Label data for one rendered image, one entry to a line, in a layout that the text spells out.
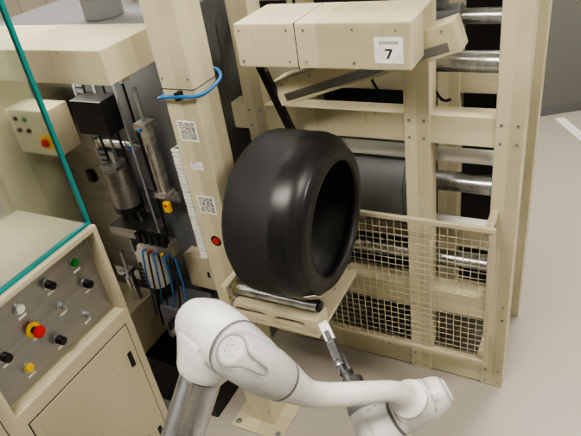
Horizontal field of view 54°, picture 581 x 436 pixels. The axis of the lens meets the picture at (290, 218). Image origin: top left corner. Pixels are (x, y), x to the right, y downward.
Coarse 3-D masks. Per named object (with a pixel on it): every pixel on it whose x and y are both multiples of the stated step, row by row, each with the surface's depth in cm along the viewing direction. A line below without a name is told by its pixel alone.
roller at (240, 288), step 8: (240, 288) 212; (248, 288) 210; (248, 296) 212; (256, 296) 209; (264, 296) 207; (272, 296) 206; (280, 296) 205; (288, 304) 203; (296, 304) 202; (304, 304) 200; (312, 304) 199; (320, 304) 199
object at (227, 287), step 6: (228, 276) 213; (234, 276) 213; (228, 282) 210; (234, 282) 213; (222, 288) 209; (228, 288) 210; (222, 294) 212; (228, 294) 210; (234, 294) 214; (228, 300) 212; (234, 300) 214
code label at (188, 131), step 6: (180, 120) 189; (180, 126) 191; (186, 126) 189; (192, 126) 188; (180, 132) 192; (186, 132) 191; (192, 132) 190; (186, 138) 192; (192, 138) 191; (198, 138) 190
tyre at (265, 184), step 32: (256, 160) 180; (288, 160) 175; (320, 160) 177; (352, 160) 200; (256, 192) 175; (288, 192) 171; (320, 192) 224; (352, 192) 210; (224, 224) 181; (256, 224) 174; (288, 224) 170; (320, 224) 225; (352, 224) 212; (256, 256) 178; (288, 256) 173; (320, 256) 220; (256, 288) 194; (288, 288) 182; (320, 288) 190
